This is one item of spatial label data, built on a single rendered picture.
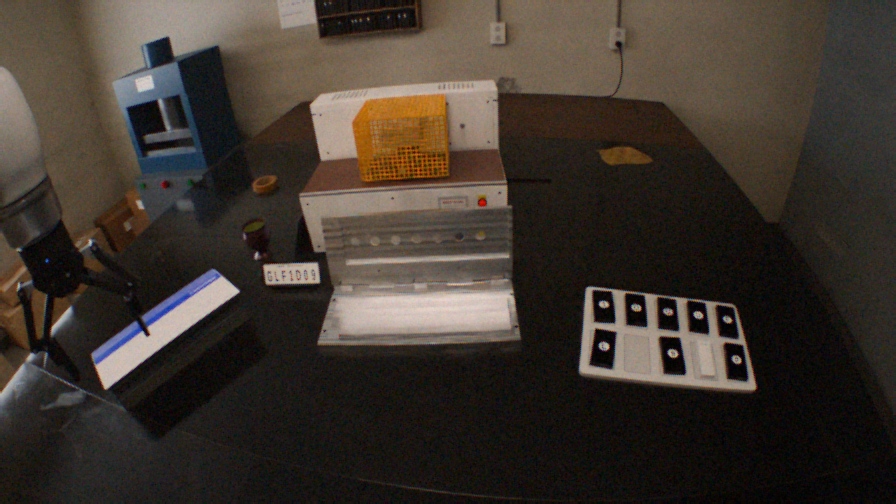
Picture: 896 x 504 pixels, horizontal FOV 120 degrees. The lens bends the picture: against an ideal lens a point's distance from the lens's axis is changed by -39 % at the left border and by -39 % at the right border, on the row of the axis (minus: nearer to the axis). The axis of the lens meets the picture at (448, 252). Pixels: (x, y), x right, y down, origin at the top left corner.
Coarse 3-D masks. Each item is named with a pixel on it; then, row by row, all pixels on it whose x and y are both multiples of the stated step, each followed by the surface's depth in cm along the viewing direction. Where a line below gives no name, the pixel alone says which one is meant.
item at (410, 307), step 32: (352, 288) 104; (384, 288) 104; (416, 288) 103; (448, 288) 103; (480, 288) 102; (512, 288) 101; (352, 320) 96; (384, 320) 95; (416, 320) 95; (448, 320) 94; (480, 320) 93
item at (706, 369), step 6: (696, 342) 82; (702, 342) 81; (708, 342) 81; (696, 348) 82; (702, 348) 80; (708, 348) 80; (702, 354) 79; (708, 354) 79; (702, 360) 78; (708, 360) 78; (702, 366) 76; (708, 366) 76; (702, 372) 75; (708, 372) 75; (708, 378) 75
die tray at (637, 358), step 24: (600, 288) 100; (624, 312) 93; (648, 312) 92; (624, 336) 87; (648, 336) 86; (672, 336) 86; (696, 336) 85; (624, 360) 82; (648, 360) 81; (696, 360) 79; (720, 360) 78; (672, 384) 76; (696, 384) 74; (720, 384) 73; (744, 384) 72
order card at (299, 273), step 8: (272, 264) 108; (280, 264) 108; (288, 264) 108; (296, 264) 108; (304, 264) 107; (312, 264) 107; (264, 272) 108; (272, 272) 108; (280, 272) 108; (288, 272) 108; (296, 272) 108; (304, 272) 108; (312, 272) 108; (272, 280) 109; (280, 280) 109; (288, 280) 109; (296, 280) 108; (304, 280) 108; (312, 280) 108
